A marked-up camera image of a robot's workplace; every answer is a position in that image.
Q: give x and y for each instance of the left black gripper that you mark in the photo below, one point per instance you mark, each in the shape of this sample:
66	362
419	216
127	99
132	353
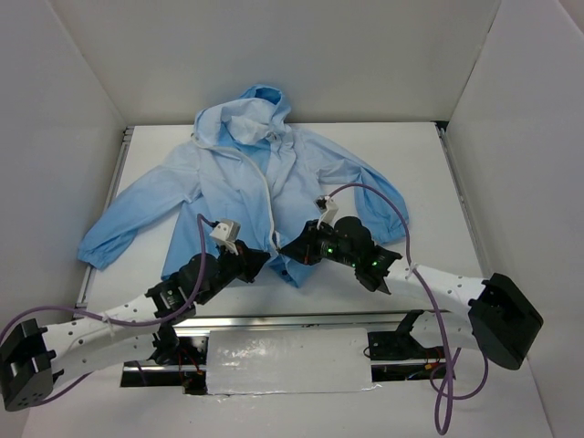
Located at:
244	261

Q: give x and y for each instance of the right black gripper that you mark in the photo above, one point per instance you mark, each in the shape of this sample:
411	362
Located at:
308	244

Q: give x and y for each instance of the light blue hooded jacket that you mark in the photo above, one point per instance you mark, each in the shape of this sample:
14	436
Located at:
245	163

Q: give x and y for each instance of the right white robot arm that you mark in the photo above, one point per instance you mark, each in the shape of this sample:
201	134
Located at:
491	315

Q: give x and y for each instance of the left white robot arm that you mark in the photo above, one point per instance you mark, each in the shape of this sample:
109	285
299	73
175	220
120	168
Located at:
36	359

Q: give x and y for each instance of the white foil-edged panel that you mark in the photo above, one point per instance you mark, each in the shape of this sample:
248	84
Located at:
291	361

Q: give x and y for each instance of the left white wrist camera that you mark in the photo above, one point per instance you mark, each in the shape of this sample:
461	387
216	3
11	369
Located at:
225	234

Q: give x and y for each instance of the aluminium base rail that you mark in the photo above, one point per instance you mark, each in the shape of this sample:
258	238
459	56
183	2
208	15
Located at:
393	355

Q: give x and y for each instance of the left aluminium table rail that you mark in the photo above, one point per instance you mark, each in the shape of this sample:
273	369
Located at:
83	294

